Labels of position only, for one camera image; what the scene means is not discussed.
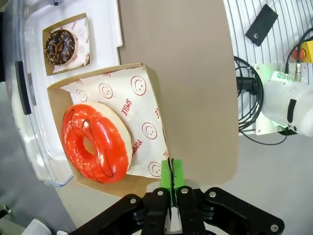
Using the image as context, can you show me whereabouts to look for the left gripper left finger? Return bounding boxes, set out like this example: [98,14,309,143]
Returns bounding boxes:
[72,160,174,235]

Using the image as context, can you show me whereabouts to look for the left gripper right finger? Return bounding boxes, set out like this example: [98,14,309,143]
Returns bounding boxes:
[172,159,286,235]

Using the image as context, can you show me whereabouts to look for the red glazed donut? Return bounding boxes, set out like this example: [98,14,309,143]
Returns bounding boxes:
[61,102,134,185]

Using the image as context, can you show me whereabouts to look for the cardboard tray of red donut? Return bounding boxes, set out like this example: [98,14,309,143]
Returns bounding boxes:
[46,63,171,198]

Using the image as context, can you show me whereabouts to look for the smiley paper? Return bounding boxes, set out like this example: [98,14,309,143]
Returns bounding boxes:
[52,17,92,73]
[58,67,170,181]

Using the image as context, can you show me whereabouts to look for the cardboard tray of chocolate donut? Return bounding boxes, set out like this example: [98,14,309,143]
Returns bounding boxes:
[42,12,95,76]

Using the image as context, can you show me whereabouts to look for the chocolate nut donut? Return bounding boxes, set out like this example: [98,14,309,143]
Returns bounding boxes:
[45,28,79,66]

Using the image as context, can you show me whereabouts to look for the smiley paper under chocolate donut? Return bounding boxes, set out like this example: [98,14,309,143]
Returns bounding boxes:
[52,17,92,73]

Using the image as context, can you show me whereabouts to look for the clear plastic display lid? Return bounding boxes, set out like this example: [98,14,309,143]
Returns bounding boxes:
[0,0,74,188]

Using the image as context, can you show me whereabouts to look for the aluminium slotted mounting plate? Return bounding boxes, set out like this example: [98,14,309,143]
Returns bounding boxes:
[223,0,313,136]

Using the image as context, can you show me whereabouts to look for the yellow emergency stop button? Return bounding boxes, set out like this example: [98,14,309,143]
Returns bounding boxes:
[292,40,313,62]

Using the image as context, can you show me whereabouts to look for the white display tray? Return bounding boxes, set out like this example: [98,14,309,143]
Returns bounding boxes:
[23,0,123,188]

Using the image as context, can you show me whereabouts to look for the black metal plate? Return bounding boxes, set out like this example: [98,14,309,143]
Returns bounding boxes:
[245,4,279,46]

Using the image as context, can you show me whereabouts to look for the black coiled cable bundle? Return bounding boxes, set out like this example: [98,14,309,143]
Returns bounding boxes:
[233,55,265,131]

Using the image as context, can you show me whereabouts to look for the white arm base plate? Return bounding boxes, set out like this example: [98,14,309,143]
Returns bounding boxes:
[251,62,298,136]

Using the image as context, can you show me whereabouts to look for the black lid handle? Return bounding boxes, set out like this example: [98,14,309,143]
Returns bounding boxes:
[15,61,32,116]

